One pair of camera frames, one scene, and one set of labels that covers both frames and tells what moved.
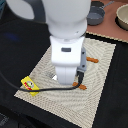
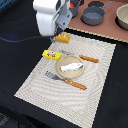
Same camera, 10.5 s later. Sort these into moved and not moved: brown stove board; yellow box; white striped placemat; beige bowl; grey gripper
Moved: yellow box; grey gripper
Not moved: beige bowl; white striped placemat; brown stove board
